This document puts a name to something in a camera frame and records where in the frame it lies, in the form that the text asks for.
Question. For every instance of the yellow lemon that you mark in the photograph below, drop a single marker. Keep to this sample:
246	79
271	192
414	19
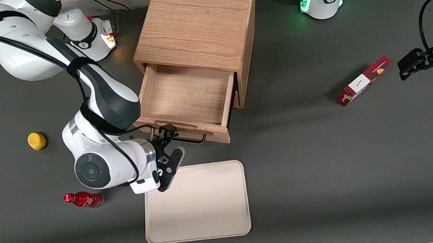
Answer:
37	141

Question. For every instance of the wooden oak drawer cabinet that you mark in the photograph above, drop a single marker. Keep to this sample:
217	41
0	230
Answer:
195	16

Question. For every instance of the red white snack box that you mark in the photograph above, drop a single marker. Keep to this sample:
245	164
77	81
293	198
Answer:
362	82

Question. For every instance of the wooden drawer with notched grip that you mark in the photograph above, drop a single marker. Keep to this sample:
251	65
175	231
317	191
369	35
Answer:
190	95

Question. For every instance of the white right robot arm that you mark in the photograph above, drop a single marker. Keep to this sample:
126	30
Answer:
23	52

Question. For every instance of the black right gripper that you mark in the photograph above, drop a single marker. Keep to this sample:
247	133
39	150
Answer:
160	144

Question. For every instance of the beige plastic tray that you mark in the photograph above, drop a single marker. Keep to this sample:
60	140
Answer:
199	206

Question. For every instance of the red soda bottle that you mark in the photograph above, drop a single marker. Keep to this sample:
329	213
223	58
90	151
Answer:
83	200

